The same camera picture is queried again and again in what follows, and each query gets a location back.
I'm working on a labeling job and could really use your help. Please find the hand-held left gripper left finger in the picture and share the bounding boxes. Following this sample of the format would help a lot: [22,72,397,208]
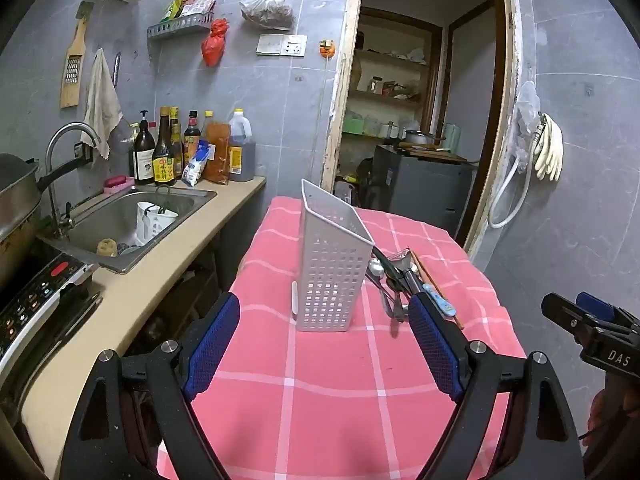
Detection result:
[59,292,241,480]

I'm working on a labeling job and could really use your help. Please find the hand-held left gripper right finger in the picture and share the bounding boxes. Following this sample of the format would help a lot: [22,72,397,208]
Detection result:
[407,291,586,480]

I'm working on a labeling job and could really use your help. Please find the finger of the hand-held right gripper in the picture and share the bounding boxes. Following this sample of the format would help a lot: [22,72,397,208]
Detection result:
[541,292,593,343]
[575,291,617,322]

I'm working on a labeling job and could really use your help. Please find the white perforated utensil basket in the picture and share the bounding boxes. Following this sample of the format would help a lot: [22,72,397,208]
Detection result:
[291,178,376,333]

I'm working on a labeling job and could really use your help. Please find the person's right hand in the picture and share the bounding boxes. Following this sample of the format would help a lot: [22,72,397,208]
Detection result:
[587,389,608,447]

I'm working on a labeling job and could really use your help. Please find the metal spoon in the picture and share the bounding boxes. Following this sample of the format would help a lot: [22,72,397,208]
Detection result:
[366,257,401,321]
[385,275,407,322]

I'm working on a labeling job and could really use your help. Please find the beige kitchen counter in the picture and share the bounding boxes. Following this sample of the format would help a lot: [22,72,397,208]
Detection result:
[20,175,267,466]

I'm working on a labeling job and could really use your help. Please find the pink checked tablecloth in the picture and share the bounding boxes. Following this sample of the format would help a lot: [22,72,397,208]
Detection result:
[157,195,526,480]

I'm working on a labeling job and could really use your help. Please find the white holder in sink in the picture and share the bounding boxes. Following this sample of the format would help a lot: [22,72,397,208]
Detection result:
[136,201,179,249]

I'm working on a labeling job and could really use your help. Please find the grey cabinet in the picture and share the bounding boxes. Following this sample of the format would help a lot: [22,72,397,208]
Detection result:
[372,144,477,237]

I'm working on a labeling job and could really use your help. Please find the yellow rubber gloves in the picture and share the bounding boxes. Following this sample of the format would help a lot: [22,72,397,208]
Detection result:
[534,112,564,182]

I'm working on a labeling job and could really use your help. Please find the steel sink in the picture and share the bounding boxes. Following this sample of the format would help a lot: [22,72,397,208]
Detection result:
[42,185,218,276]

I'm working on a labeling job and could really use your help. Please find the blue white packet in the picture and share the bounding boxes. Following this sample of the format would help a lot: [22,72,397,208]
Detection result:
[181,140,211,187]

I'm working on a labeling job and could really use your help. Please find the induction cooker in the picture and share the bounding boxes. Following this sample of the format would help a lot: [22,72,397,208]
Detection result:
[0,247,101,376]

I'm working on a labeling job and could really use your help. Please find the pink soap dish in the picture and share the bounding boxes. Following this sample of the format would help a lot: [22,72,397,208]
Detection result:
[103,175,136,194]

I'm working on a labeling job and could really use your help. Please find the yellow label sauce bottle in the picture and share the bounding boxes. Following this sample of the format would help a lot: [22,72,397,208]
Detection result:
[151,106,177,187]

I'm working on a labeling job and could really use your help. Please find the orange brown packet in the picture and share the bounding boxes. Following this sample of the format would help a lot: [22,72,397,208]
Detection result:
[202,121,232,183]

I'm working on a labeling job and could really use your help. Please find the wooden cutting board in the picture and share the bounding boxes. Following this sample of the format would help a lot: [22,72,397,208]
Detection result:
[397,142,469,164]

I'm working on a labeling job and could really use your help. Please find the brown pump bottle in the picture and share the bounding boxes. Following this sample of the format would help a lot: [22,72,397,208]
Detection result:
[131,110,156,185]

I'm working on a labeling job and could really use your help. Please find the red label sauce bottle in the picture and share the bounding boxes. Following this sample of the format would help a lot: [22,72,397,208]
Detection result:
[183,110,202,168]

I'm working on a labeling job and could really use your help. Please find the metal pot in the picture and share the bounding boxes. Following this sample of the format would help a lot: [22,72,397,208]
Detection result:
[404,129,447,147]

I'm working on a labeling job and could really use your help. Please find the steel faucet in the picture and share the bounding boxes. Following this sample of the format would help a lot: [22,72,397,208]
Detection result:
[45,122,103,239]

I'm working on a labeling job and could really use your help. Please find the wooden shelf unit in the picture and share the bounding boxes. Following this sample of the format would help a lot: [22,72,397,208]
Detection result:
[344,7,445,142]

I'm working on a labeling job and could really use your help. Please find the beige hanging towel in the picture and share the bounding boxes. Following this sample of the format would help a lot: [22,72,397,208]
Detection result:
[81,49,124,158]

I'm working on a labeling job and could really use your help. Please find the red plastic bag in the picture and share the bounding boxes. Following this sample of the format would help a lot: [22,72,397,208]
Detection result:
[201,18,231,67]

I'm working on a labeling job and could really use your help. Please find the wooden grater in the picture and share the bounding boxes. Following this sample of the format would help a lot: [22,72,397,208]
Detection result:
[60,2,96,109]

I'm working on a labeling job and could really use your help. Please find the blue patterned handle spoon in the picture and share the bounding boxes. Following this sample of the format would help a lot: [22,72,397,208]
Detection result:
[421,282,457,317]

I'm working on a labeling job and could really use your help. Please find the black-handled knife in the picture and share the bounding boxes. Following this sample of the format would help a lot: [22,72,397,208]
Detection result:
[372,246,427,306]

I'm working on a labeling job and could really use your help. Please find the white hose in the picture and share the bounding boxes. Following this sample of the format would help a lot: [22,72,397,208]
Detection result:
[487,152,534,230]

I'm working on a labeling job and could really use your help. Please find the clear plastic wall bag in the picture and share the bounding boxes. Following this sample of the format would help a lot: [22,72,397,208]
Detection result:
[515,80,544,136]

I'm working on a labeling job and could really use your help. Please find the wok with black handle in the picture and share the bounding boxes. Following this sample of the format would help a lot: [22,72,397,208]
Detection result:
[0,154,94,286]

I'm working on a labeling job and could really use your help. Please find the wooden door frame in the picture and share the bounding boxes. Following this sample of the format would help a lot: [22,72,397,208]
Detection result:
[320,0,523,261]

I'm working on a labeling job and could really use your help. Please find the grey wall switch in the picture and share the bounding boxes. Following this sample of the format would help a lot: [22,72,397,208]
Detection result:
[256,34,288,56]

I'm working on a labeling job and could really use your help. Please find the grey wall shelf rack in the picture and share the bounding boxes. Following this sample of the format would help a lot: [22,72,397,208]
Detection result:
[146,11,216,41]

